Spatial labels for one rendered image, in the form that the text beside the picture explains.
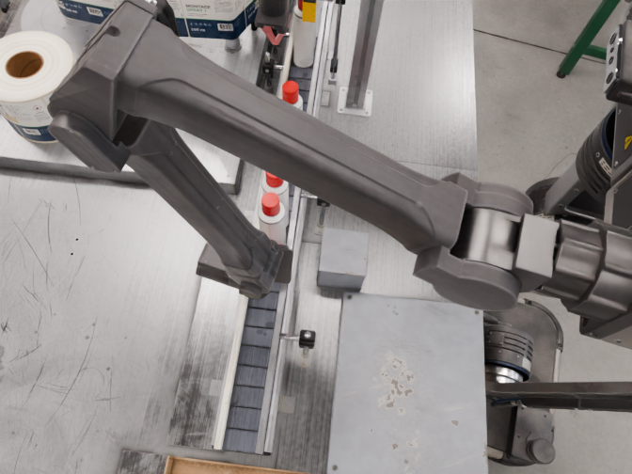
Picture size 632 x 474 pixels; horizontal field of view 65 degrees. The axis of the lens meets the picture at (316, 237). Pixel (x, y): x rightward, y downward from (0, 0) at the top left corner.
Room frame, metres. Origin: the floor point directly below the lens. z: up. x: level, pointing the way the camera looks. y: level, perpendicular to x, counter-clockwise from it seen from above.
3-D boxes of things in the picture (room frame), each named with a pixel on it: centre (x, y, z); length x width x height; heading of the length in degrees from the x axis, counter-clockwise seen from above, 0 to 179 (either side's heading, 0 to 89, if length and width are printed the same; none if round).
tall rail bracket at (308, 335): (0.22, 0.02, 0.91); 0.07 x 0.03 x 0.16; 89
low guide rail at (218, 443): (0.56, 0.12, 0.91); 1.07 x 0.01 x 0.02; 179
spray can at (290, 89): (0.69, 0.08, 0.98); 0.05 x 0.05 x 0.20
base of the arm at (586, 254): (0.19, -0.25, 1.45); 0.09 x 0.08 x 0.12; 167
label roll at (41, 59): (0.73, 0.66, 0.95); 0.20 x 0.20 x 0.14
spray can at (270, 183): (0.49, 0.09, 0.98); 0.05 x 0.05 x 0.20
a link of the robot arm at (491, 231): (0.20, -0.17, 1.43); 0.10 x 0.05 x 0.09; 77
